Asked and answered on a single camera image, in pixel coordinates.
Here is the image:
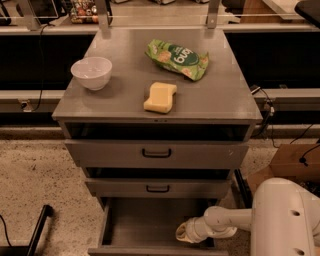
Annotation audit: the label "grey drawer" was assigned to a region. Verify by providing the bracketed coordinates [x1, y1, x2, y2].
[88, 198, 229, 256]
[65, 139, 248, 169]
[85, 178, 230, 199]

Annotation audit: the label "grey metal drawer cabinet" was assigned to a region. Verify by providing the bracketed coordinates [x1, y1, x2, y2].
[51, 27, 264, 222]

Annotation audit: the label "black chair leg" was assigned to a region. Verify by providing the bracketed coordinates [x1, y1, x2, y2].
[0, 205, 54, 256]

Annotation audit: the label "grey top drawer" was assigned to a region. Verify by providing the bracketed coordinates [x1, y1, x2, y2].
[65, 139, 248, 169]

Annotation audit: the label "cardboard box with junk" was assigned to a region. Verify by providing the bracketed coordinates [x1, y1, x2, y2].
[248, 144, 320, 194]

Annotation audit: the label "grey middle drawer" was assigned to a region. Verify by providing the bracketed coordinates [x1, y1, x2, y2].
[85, 178, 230, 199]

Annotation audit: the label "green snack bag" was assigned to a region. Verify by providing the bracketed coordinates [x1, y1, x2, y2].
[146, 39, 209, 81]

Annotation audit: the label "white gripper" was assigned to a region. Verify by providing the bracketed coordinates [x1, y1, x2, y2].
[176, 217, 210, 243]

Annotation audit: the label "yellow sponge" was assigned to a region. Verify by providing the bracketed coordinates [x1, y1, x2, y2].
[143, 82, 177, 114]

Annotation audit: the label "white bowl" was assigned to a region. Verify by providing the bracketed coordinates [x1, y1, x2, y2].
[71, 57, 113, 91]

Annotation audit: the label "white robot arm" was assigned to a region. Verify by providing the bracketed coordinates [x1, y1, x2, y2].
[176, 178, 320, 256]

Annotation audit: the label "black bar on floor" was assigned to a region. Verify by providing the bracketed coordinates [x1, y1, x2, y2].
[234, 169, 253, 208]

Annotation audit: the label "basket of colourful items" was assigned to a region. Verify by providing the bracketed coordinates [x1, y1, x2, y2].
[69, 0, 98, 24]

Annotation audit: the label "black cable at left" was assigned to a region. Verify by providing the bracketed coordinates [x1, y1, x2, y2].
[20, 23, 54, 113]

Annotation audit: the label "grey bottom drawer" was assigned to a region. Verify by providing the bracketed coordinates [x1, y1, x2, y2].
[88, 198, 229, 256]

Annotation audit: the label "black cables at right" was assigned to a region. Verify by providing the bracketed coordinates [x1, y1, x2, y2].
[249, 85, 276, 140]

